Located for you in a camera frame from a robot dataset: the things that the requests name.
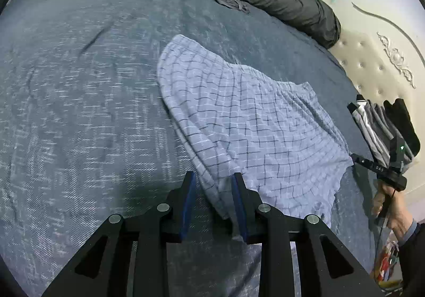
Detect person's right forearm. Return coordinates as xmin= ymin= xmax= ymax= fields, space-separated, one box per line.
xmin=395 ymin=219 xmax=425 ymax=287

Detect stack of folded clothes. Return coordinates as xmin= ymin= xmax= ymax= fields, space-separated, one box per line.
xmin=360 ymin=101 xmax=404 ymax=168

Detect colourful bag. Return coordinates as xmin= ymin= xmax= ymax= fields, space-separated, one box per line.
xmin=373 ymin=240 xmax=404 ymax=289

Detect cream tufted headboard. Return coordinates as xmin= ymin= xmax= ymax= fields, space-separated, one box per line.
xmin=324 ymin=0 xmax=425 ymax=208

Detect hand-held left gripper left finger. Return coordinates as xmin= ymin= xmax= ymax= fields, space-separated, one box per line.
xmin=43 ymin=171 xmax=196 ymax=297

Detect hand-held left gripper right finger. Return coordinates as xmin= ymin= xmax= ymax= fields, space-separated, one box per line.
xmin=231 ymin=172 xmax=386 ymax=297

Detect person's right hand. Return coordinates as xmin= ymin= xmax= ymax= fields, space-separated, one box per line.
xmin=371 ymin=184 xmax=414 ymax=238

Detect light blue plaid shorts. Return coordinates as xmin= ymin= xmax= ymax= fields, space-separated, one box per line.
xmin=157 ymin=34 xmax=354 ymax=228

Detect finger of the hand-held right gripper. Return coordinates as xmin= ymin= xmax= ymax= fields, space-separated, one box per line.
xmin=350 ymin=153 xmax=377 ymax=171

